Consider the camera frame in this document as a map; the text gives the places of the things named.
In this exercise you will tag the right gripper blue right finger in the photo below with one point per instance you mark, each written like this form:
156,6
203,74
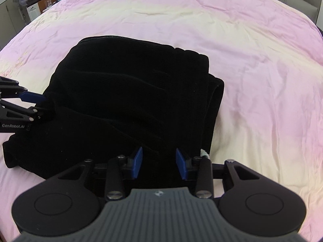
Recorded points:
196,172

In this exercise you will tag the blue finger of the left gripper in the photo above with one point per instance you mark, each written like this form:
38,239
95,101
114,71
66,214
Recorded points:
13,112
11,89

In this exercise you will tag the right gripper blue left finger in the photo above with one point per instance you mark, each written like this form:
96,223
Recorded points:
122,172

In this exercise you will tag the black pants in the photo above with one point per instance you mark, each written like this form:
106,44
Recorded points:
114,96

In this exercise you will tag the white cabinet appliance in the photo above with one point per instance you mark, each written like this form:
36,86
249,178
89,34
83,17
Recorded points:
33,11

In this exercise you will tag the pink floral bed duvet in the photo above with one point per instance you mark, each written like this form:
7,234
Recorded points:
268,54

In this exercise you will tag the wooden nightstand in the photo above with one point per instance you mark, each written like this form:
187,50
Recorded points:
45,4

